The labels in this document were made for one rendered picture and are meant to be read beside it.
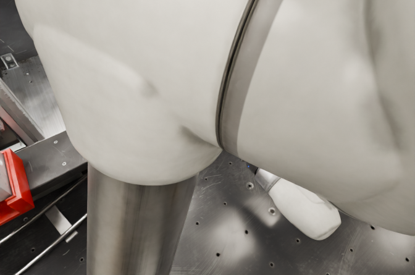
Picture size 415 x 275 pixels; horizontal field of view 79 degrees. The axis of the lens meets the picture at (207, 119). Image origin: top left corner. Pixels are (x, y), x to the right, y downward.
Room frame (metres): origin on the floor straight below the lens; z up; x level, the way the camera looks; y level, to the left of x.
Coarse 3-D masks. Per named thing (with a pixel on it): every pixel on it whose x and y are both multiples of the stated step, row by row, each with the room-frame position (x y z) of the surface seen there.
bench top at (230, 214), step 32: (224, 160) 0.48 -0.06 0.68; (224, 192) 0.36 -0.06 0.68; (256, 192) 0.36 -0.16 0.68; (32, 224) 0.25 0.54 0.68; (192, 224) 0.25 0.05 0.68; (224, 224) 0.25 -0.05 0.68; (256, 224) 0.25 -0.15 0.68; (288, 224) 0.25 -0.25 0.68; (352, 224) 0.25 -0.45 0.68; (0, 256) 0.17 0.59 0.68; (32, 256) 0.17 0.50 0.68; (64, 256) 0.17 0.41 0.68; (192, 256) 0.17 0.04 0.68; (224, 256) 0.17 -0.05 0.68; (256, 256) 0.17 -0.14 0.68; (288, 256) 0.17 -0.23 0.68; (320, 256) 0.17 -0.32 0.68; (352, 256) 0.17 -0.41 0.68; (384, 256) 0.17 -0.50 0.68
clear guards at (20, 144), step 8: (0, 120) 0.38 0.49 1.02; (0, 128) 0.38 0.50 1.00; (8, 128) 0.38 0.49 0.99; (0, 136) 0.37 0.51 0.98; (8, 136) 0.38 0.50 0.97; (16, 136) 0.38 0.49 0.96; (0, 144) 0.36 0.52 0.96; (8, 144) 0.37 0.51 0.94; (16, 144) 0.38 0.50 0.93; (24, 144) 0.39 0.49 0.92
